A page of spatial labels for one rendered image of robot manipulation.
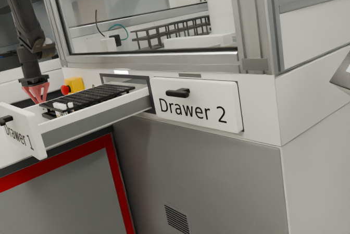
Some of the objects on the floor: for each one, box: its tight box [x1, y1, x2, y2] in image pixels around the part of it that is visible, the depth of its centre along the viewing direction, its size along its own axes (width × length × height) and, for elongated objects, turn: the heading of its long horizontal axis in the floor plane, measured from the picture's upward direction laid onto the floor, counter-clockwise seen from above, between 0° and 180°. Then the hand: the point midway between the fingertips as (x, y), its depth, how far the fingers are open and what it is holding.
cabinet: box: [110, 102, 350, 234], centre depth 145 cm, size 95×103×80 cm
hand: (39, 102), depth 122 cm, fingers open, 3 cm apart
